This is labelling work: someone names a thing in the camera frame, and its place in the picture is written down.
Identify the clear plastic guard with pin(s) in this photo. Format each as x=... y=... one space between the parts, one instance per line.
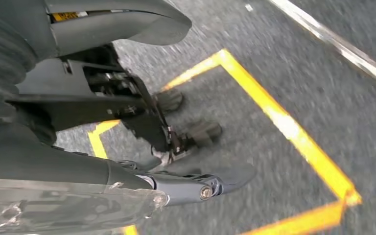
x=61 y=207

